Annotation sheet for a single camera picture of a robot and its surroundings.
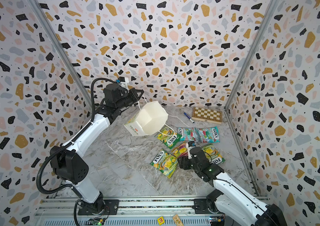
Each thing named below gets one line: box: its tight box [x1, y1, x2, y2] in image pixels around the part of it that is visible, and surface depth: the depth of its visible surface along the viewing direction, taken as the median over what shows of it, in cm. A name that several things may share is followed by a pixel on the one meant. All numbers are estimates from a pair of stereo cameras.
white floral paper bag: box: [123, 100, 169, 137], surface depth 92 cm
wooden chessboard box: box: [191, 106, 223, 125], surface depth 115 cm
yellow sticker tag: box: [157, 216, 166, 226], surface depth 70 cm
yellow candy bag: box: [149, 148, 179, 179], surface depth 89 cm
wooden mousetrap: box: [172, 214, 184, 226], surface depth 71 cm
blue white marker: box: [183, 112, 195, 124], surface depth 115 cm
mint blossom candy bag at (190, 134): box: [177, 127, 202, 143], surface depth 104 cm
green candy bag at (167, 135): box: [156, 126, 183, 150], surface depth 102 cm
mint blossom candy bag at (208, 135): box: [198, 126, 221, 144], surface depth 102 cm
